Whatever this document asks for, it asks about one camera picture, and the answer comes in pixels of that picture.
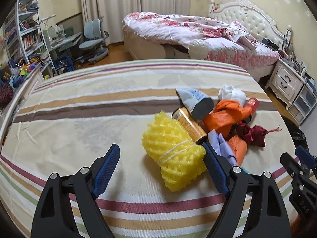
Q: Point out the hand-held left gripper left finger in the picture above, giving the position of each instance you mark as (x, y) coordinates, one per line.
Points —
(106, 171)

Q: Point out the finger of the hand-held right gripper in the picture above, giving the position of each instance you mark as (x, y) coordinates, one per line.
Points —
(293, 166)
(307, 157)

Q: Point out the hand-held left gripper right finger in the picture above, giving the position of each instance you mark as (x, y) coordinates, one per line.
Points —
(215, 168)

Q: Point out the trash bin with black bag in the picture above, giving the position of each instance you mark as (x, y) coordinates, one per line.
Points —
(294, 133)

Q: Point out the yellow foam fruit net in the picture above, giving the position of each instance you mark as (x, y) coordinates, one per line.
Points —
(171, 148)

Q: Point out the red mesh net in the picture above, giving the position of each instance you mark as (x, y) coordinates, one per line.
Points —
(255, 135)

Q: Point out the person's right forearm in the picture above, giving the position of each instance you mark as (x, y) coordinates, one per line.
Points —
(309, 228)

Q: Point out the orange plastic bag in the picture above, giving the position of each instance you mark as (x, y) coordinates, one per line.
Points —
(223, 119)

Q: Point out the gold metal can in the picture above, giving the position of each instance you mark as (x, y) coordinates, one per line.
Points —
(189, 125)

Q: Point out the plastic drawer unit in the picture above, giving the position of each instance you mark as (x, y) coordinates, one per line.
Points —
(304, 101)

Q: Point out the white and blue tube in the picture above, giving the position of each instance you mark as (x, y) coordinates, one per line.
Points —
(195, 99)

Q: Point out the red drink can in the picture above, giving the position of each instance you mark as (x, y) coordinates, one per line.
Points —
(252, 106)

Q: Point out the striped bed sheet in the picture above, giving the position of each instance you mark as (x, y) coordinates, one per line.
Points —
(74, 104)

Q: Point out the white crumpled tissue wad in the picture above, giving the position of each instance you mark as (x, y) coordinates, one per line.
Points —
(231, 94)

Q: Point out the white carved nightstand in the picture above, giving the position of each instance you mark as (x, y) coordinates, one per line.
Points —
(284, 79)

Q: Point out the clutter of bottles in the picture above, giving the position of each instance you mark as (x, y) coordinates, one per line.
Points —
(294, 59)

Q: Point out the blue plastic stool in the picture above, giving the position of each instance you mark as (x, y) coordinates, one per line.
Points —
(63, 64)

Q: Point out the grey-blue desk chair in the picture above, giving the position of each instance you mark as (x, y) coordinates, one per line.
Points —
(92, 42)

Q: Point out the colorful toy pile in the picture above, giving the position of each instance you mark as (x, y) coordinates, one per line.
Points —
(22, 70)

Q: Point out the grey study desk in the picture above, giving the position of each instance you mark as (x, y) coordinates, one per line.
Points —
(66, 42)

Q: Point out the pink floral quilt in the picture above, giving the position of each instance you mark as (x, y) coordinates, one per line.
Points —
(173, 27)

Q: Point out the white bed with tufted headboard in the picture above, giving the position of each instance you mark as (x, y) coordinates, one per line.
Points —
(247, 17)

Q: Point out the white bookshelf with books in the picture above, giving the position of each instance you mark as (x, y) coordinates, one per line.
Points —
(27, 37)

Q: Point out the beige curtain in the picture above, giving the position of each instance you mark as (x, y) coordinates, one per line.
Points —
(118, 10)

